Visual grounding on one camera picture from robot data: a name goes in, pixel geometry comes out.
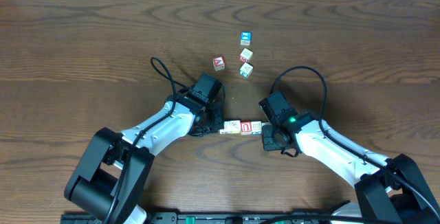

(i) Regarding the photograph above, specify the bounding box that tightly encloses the blue-edged number 3 block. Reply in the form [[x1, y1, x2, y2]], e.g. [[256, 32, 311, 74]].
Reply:
[[251, 121, 262, 135]]

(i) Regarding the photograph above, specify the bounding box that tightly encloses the red U wooden block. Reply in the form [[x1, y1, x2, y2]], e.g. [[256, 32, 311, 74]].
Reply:
[[241, 122, 252, 135]]

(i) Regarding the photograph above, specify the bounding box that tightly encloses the cream block with yellow side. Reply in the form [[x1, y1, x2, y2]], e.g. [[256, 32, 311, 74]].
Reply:
[[219, 121, 230, 135]]

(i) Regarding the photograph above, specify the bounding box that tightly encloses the plain cream wooden block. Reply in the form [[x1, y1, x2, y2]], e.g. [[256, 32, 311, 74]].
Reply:
[[261, 122, 271, 127]]

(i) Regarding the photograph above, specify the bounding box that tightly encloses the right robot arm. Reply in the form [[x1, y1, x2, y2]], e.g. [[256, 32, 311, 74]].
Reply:
[[259, 91, 439, 223]]

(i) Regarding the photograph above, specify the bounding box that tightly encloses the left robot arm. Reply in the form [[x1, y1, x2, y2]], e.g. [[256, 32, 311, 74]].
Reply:
[[64, 74, 224, 223]]

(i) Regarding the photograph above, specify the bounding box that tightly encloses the red A wooden block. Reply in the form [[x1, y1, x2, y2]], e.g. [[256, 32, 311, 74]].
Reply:
[[212, 56, 226, 71]]

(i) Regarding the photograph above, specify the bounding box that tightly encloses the green J wooden block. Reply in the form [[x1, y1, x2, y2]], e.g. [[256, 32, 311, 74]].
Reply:
[[239, 63, 254, 78]]

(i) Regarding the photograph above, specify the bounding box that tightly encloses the red M wooden block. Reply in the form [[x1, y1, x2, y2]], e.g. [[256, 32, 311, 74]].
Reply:
[[239, 48, 254, 63]]

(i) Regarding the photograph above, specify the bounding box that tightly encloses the blue-top wooden block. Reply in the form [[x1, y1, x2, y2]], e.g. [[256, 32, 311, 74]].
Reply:
[[240, 32, 252, 46]]

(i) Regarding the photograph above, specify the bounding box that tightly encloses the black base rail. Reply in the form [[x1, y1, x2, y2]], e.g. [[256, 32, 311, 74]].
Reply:
[[60, 210, 344, 224]]

